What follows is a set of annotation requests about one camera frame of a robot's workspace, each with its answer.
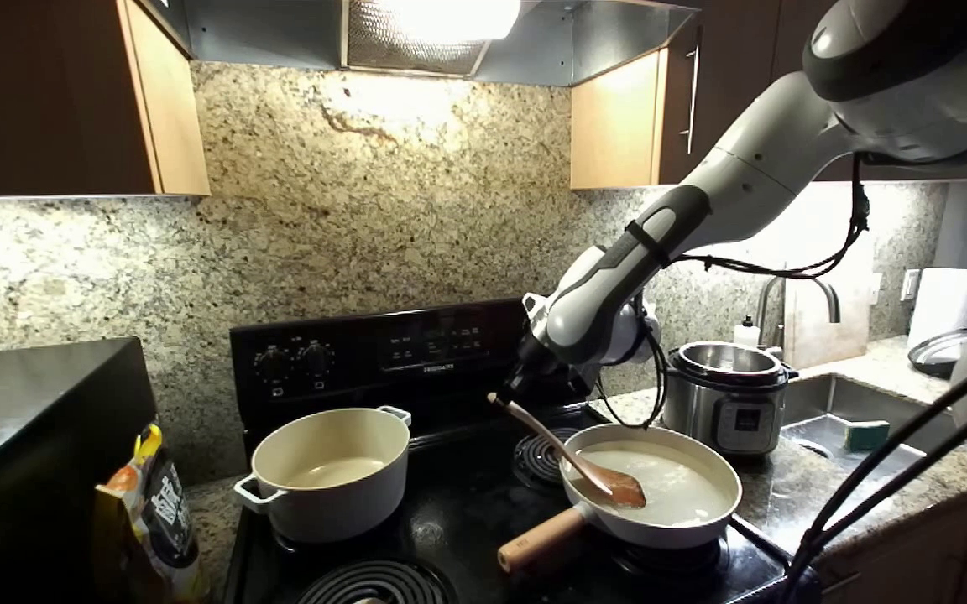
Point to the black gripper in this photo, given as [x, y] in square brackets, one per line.
[542, 381]

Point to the wooden spoon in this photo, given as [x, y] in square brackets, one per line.
[610, 484]

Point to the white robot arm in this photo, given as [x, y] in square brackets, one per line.
[733, 194]

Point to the rear right coil burner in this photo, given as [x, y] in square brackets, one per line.
[535, 461]

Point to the coil burner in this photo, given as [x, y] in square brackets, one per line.
[377, 581]
[535, 461]

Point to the black electric stove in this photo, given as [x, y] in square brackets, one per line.
[461, 488]

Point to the stainless pressure cooker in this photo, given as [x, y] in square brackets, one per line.
[725, 398]

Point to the white soap dispenser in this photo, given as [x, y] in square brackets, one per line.
[747, 330]

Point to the chrome kitchen faucet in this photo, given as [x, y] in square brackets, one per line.
[766, 299]

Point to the front left coil burner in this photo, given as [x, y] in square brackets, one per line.
[377, 581]

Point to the steel kitchen sink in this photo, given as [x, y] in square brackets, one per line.
[829, 423]

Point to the green sponge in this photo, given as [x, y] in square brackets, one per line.
[866, 434]

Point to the steel range hood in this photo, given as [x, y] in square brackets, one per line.
[508, 41]

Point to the white paper towel roll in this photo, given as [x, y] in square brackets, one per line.
[939, 308]

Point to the black microwave oven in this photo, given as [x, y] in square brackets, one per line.
[67, 422]

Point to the cream frying pan wooden handle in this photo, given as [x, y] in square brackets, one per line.
[685, 494]

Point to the cream pot with handles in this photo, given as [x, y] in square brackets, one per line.
[331, 475]

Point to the right wooden wall cabinet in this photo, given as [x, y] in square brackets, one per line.
[672, 101]

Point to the wooden wall cabinet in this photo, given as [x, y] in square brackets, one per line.
[96, 100]
[672, 101]

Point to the left wooden wall cabinet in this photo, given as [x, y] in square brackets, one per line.
[96, 100]

